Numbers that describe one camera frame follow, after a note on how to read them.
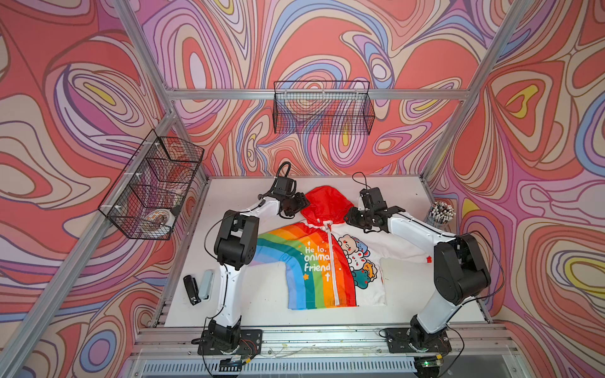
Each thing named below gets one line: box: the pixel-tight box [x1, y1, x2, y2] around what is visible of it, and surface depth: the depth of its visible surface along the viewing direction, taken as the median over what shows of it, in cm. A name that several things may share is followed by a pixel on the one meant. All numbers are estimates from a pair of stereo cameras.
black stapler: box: [182, 274, 202, 306], surface depth 84 cm
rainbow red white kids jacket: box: [248, 185, 431, 310], surface depth 92 cm
